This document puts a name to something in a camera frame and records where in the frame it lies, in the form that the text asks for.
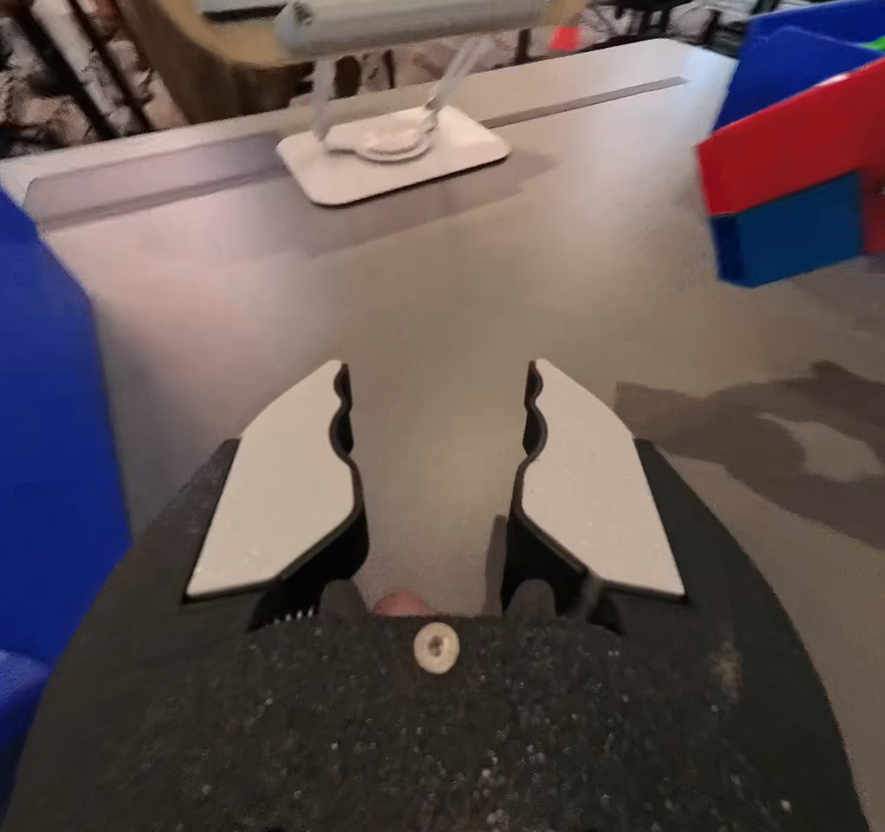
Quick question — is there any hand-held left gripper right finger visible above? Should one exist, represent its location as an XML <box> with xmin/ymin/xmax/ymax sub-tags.
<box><xmin>500</xmin><ymin>360</ymin><xmax>687</xmax><ymax>622</ymax></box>

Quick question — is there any blue plastic bin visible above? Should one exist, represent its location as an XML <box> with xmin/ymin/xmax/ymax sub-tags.
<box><xmin>715</xmin><ymin>0</ymin><xmax>885</xmax><ymax>129</ymax></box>
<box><xmin>0</xmin><ymin>185</ymin><xmax>132</xmax><ymax>798</ymax></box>

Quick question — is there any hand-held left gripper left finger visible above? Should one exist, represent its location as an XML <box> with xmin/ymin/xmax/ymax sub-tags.
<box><xmin>184</xmin><ymin>360</ymin><xmax>371</xmax><ymax>617</ymax></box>

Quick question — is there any red two-stud toy block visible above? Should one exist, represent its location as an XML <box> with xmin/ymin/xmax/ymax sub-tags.
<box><xmin>697</xmin><ymin>61</ymin><xmax>885</xmax><ymax>218</ymax></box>

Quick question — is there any blue single-stud toy block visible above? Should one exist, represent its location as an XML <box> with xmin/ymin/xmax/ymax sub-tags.
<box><xmin>711</xmin><ymin>174</ymin><xmax>867</xmax><ymax>288</ymax></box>

